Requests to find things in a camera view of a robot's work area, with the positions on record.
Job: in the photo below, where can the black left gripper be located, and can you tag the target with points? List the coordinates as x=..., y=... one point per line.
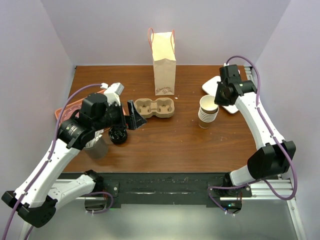
x=131, y=122

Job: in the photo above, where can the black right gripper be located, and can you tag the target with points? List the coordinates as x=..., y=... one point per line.
x=218, y=100

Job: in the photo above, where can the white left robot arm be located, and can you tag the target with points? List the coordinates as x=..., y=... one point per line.
x=35, y=200

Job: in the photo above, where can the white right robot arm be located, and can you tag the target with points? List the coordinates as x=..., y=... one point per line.
x=273, y=152

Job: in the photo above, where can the brown paper takeout bag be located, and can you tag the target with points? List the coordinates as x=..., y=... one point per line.
x=162, y=45

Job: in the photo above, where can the white rectangular tray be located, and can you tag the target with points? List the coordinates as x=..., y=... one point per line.
x=210, y=87

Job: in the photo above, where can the stack of black lids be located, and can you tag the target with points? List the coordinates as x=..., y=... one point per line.
x=118, y=135

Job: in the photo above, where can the stack of paper cups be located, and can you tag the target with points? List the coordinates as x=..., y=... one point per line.
x=207, y=112

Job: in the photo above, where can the cardboard two-cup carrier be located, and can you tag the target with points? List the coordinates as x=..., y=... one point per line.
x=162, y=107

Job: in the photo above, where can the grey cup with stirrers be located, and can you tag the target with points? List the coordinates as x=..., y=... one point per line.
x=98, y=150

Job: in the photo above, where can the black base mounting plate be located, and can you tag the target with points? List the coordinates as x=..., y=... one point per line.
x=186, y=188

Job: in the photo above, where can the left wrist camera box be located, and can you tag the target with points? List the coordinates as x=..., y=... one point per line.
x=116, y=88

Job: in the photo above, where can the aluminium frame rail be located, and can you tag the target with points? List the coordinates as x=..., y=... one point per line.
x=274, y=186

